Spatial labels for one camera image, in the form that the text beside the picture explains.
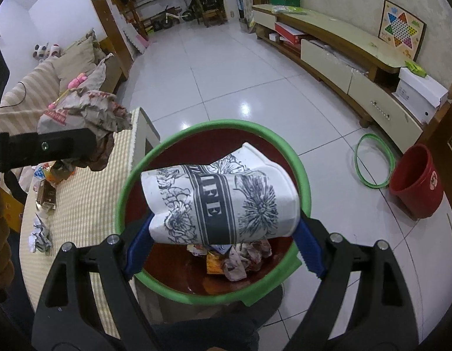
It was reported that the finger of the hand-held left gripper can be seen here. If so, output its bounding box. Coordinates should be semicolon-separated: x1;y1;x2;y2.
8;127;97;171

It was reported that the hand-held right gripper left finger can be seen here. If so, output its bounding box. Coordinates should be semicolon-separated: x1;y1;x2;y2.
31;212;157;351

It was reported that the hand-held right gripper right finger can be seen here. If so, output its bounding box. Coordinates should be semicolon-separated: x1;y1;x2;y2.
295;218;421;351

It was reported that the green rimmed red bin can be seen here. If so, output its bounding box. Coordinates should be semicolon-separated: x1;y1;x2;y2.
115;118;311;308

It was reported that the brown printed paper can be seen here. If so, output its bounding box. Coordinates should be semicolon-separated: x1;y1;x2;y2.
36;89;133;172

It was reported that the crushed floral paper cup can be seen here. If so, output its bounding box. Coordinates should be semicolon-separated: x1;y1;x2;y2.
140;142;302;246

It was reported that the striped beige sofa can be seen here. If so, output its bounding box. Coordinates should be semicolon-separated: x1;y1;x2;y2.
0;39;136;134

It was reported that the pink and yellow stick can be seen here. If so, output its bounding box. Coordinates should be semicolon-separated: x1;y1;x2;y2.
46;88;71;111

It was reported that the brown foil pack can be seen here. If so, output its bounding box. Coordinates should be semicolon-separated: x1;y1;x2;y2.
35;180;59;211

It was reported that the pink plush toy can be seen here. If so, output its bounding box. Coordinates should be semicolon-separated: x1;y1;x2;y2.
66;74;88;89

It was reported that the crumpled white paper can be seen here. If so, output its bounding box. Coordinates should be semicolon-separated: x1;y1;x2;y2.
222;243;249;283

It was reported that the orange wrapper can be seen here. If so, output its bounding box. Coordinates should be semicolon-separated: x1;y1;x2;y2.
206;252;224;276

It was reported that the beige cushion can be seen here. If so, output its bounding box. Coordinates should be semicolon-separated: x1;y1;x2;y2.
51;28;103;82

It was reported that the crumpled newspaper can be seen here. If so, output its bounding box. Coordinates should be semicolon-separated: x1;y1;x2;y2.
28;213;53;255

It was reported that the green hoop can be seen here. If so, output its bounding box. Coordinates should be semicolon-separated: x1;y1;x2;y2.
353;133;396;190

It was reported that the red plastic bucket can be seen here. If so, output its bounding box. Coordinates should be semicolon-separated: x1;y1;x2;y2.
388;143;445;221

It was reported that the pink foam mat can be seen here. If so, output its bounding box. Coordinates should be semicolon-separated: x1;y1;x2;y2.
124;30;152;58

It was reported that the wooden room divider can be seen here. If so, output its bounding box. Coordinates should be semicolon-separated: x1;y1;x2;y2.
90;0;147;82

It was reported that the white balance bike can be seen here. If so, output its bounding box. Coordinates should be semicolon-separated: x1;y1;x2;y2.
152;5;183;32

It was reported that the white cardboard box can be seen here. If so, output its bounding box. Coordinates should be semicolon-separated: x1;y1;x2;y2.
395;66;451;125

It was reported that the wooden media cabinet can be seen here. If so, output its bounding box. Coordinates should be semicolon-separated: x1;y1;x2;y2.
251;4;451;155

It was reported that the dark stroller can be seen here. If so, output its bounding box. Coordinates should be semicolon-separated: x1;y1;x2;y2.
181;0;227;27

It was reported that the small green packet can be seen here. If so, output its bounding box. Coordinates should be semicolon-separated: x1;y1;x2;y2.
405;61;429;78

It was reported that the red flat box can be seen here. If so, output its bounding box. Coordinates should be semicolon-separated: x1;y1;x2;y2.
273;21;311;45

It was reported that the star checkers board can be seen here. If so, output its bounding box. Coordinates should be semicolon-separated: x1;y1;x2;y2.
377;0;428;63

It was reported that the green plastic packet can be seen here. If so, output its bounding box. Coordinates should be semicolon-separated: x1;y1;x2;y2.
271;5;308;16

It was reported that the colourful wall chart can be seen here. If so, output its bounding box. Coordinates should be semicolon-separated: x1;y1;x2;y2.
232;0;255;34

